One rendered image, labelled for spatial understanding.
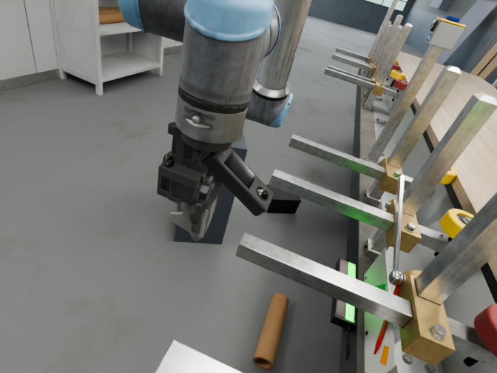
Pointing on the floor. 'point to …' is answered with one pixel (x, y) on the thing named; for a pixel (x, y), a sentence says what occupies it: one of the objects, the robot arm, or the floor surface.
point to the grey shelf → (100, 44)
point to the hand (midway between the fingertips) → (201, 235)
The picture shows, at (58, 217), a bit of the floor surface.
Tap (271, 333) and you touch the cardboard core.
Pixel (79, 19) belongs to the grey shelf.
